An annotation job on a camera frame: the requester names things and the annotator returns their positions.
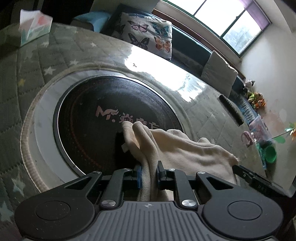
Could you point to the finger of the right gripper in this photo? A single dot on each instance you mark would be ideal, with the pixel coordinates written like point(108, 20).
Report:
point(247, 174)

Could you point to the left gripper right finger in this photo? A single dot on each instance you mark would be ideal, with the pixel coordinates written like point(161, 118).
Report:
point(180, 184)

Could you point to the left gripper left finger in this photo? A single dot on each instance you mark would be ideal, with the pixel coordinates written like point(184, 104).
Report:
point(123, 185)

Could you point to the cream beige garment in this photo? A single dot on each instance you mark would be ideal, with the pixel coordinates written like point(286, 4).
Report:
point(175, 150)

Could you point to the green plastic bucket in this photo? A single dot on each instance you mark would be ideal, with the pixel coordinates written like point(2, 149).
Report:
point(268, 154)

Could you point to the clear plastic storage box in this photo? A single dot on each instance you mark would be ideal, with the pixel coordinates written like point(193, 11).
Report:
point(260, 130)

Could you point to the colourful paper pinwheel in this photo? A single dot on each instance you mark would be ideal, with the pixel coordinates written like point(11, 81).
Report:
point(288, 132)

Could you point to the black remote control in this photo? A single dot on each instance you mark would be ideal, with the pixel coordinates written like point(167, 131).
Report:
point(230, 108)

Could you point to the orange tiger plush toy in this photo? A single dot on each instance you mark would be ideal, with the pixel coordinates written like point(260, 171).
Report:
point(259, 104)

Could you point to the yellow green plush toy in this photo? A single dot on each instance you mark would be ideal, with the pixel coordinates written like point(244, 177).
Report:
point(255, 97)

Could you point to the round black induction cooktop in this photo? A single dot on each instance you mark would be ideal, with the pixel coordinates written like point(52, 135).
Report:
point(88, 118)

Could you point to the black white plush toy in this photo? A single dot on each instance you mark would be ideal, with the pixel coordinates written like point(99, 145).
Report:
point(249, 84)

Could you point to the grey plain pillow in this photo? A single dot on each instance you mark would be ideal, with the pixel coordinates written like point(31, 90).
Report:
point(219, 74)

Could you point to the blue sectional sofa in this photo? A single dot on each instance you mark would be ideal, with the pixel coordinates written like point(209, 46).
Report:
point(189, 52)

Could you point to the butterfly print pillow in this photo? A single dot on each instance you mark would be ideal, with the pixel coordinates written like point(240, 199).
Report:
point(147, 32)

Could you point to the grey quilted star table cover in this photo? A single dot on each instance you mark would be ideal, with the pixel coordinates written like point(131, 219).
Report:
point(27, 71)

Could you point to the green framed window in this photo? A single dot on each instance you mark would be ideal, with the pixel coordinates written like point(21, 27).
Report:
point(237, 23)

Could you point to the tissue box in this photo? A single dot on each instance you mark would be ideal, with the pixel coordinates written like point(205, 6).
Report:
point(33, 24)

